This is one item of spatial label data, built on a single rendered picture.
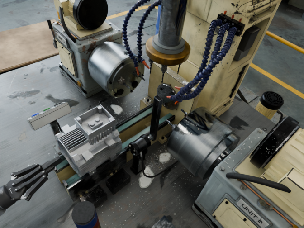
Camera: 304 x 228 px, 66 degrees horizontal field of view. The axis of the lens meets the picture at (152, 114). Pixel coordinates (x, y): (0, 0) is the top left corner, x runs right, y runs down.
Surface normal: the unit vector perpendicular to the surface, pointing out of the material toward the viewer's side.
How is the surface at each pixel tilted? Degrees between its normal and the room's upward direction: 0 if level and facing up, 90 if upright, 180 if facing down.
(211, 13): 90
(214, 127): 2
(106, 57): 28
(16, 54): 0
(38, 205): 0
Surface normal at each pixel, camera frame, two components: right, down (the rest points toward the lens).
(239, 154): 0.08, -0.66
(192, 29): -0.74, 0.46
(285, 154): -0.51, -0.07
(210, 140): -0.23, -0.41
